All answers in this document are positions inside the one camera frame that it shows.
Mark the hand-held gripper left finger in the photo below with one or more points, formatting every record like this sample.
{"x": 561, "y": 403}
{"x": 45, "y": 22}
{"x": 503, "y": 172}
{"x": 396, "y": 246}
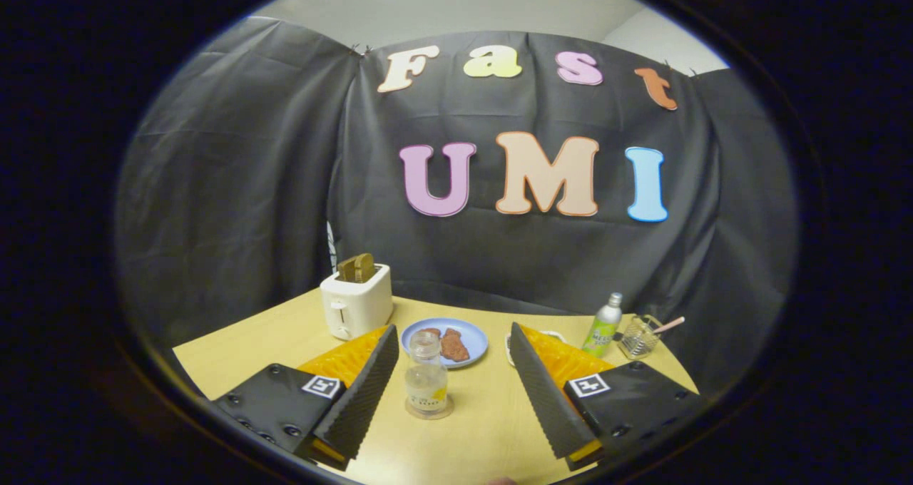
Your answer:
{"x": 364, "y": 392}

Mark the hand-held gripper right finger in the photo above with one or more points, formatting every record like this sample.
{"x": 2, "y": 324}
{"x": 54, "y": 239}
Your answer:
{"x": 546, "y": 392}

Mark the clear juice bottle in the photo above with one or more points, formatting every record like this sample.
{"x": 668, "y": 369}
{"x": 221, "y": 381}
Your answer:
{"x": 426, "y": 381}

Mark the clear glass cup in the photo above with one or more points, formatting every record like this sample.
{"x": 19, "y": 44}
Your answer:
{"x": 637, "y": 339}

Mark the green drink bottle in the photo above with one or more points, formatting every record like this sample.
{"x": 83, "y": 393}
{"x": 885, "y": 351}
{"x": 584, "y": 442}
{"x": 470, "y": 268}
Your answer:
{"x": 603, "y": 328}

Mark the wooden table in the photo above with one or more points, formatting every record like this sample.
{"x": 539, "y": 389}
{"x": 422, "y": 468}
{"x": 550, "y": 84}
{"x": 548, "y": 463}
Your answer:
{"x": 485, "y": 428}

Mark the blue plate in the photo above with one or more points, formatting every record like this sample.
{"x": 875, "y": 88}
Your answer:
{"x": 476, "y": 339}

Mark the white toaster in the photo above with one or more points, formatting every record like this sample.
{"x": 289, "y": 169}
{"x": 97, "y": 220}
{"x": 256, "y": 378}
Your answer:
{"x": 356, "y": 303}

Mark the small brown meat piece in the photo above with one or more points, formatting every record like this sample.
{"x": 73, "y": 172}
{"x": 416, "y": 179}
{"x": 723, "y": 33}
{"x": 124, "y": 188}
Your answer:
{"x": 431, "y": 332}

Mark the large brown meat piece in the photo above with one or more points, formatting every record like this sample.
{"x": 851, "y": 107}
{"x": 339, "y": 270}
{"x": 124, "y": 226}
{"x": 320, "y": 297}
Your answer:
{"x": 454, "y": 346}

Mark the brown toast slice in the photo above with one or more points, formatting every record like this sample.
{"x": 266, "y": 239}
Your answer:
{"x": 356, "y": 267}

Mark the pink spoon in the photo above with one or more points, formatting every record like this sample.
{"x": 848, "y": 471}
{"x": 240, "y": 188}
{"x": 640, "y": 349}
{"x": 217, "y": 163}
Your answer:
{"x": 670, "y": 324}

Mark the black backdrop cloth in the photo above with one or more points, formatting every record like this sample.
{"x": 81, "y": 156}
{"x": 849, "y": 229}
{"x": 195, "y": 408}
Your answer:
{"x": 250, "y": 185}

